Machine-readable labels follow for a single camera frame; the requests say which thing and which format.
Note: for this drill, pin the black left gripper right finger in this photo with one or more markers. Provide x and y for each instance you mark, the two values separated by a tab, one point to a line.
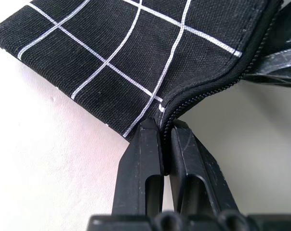
198	173

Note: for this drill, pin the black white grid fabric pouch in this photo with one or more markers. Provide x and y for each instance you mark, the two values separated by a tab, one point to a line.
140	57

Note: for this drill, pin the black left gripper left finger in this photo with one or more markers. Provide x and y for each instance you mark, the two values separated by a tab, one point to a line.
136	168

